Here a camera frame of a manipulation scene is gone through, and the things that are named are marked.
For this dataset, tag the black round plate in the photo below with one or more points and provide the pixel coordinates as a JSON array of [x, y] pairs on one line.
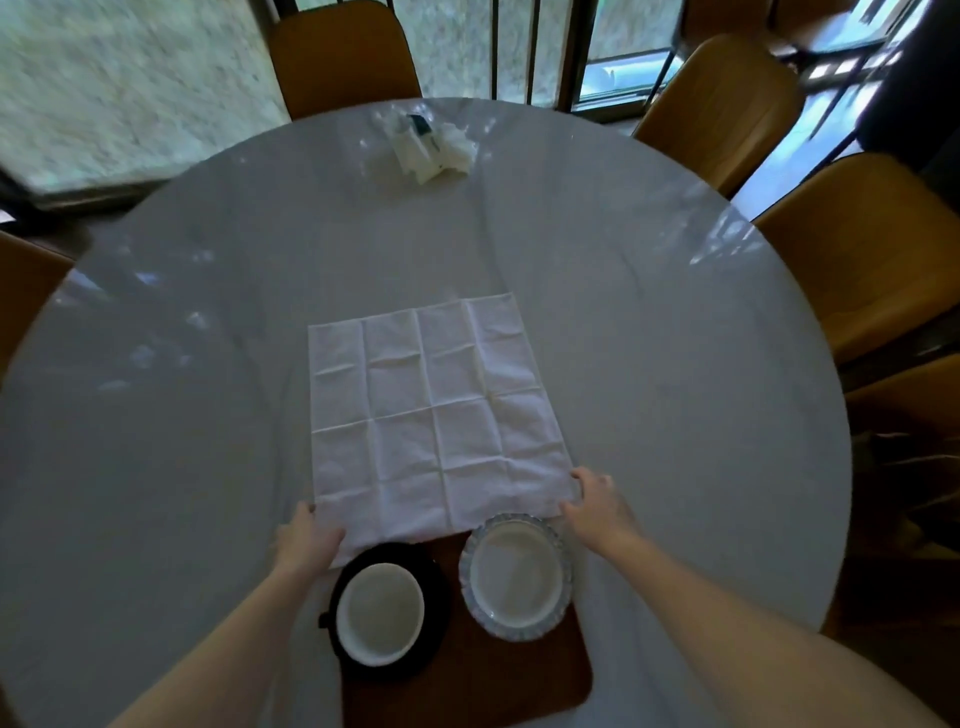
[[439, 600]]

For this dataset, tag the person's right hand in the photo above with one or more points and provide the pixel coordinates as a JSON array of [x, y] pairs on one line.
[[604, 514]]

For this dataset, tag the brown leather placemat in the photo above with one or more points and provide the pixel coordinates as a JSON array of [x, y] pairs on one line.
[[487, 675]]

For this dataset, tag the white plate with patterned rim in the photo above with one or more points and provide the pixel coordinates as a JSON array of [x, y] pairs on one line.
[[516, 576]]

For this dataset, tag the person's left thumb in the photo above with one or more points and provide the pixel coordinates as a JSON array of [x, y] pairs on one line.
[[331, 537]]

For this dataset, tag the white tablecloth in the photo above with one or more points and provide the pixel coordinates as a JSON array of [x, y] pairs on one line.
[[225, 375]]

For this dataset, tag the white cloth napkin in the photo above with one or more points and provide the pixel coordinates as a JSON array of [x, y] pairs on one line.
[[439, 416]]

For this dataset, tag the crumpled white tissue packet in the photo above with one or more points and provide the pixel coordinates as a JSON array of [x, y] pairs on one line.
[[431, 146]]

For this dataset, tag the white bowl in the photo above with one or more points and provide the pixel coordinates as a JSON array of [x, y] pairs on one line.
[[380, 613]]

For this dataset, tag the person's right forearm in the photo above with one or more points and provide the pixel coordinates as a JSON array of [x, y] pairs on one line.
[[750, 637]]

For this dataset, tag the person's left hand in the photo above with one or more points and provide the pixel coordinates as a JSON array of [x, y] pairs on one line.
[[304, 544]]

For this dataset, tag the tan leather chair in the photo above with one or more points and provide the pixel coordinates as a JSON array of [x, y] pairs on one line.
[[862, 251], [720, 109], [343, 56], [22, 292], [907, 397]]

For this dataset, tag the person's left forearm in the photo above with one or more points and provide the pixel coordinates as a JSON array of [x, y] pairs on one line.
[[225, 649]]

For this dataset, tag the person's right thumb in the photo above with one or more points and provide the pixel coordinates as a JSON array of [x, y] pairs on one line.
[[570, 514]]

